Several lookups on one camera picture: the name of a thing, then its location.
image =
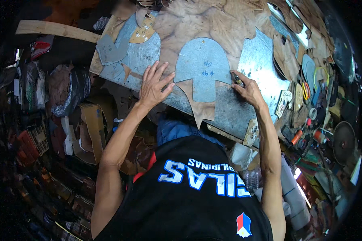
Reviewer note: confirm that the white plastic bag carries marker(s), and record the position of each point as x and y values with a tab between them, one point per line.
241	155

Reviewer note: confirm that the person's body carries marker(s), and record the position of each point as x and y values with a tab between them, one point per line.
187	192

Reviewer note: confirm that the zinc metal cutting sheet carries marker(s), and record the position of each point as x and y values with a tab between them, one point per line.
232	108

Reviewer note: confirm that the tan cardboard pattern piece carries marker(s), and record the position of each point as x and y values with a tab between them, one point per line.
143	31

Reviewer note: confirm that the tape roll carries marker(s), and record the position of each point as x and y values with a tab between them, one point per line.
312	113

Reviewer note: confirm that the wooden plank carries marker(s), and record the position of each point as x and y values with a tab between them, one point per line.
57	30

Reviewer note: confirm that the grey oval pattern piece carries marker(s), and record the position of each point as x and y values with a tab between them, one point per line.
308	69

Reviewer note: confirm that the person's legs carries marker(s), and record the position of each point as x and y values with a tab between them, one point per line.
176	129

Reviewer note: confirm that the brown leather sheet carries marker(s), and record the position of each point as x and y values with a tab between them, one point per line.
211	24

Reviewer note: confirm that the cardboard pattern with writing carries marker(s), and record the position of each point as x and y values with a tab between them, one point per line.
251	132

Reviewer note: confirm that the person's left hand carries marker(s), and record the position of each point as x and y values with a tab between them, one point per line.
152	90

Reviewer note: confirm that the grey shoe pattern template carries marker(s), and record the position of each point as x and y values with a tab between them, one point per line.
203	69

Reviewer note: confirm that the clear plastic bottle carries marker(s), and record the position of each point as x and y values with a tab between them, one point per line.
252	180

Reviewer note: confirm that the red plastic crate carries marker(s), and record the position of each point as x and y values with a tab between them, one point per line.
30	144

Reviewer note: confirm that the grey rolled material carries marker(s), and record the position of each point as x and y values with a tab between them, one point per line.
294	192

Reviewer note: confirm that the round grinding disc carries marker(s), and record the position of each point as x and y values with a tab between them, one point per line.
344	143

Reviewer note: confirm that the white written card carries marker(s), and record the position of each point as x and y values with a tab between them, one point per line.
283	102

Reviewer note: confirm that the grey notched pattern piece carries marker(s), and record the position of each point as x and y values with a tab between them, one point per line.
110	51

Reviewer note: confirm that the brown cardboard box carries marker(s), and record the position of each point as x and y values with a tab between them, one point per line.
93	129

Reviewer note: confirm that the heap of bags and clutter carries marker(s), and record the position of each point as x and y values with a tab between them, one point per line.
30	84

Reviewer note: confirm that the small cutting knife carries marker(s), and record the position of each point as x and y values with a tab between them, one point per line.
239	81

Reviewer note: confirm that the black plastic bag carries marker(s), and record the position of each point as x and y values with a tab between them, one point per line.
69	90

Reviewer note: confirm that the person's right hand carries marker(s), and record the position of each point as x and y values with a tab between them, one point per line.
251	92

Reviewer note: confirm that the yellow rubber bands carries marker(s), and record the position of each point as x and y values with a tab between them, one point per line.
305	90

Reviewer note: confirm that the heap of leather scraps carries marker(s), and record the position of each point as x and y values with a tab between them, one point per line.
292	54

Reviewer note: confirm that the small grey pattern piece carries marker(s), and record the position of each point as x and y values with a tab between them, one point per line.
112	71

